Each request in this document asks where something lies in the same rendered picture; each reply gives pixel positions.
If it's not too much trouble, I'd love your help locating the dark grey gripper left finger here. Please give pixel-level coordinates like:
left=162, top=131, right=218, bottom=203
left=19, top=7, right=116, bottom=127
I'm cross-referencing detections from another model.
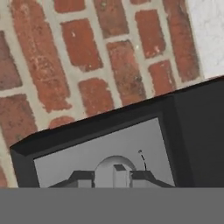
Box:
left=48, top=170, right=95, bottom=189

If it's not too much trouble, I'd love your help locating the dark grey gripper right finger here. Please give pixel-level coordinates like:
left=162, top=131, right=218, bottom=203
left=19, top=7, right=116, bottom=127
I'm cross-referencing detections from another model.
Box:
left=129, top=170, right=176, bottom=189

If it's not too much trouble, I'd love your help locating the white round stove knob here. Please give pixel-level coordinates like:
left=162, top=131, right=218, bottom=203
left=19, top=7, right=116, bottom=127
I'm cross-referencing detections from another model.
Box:
left=93, top=155, right=138, bottom=189

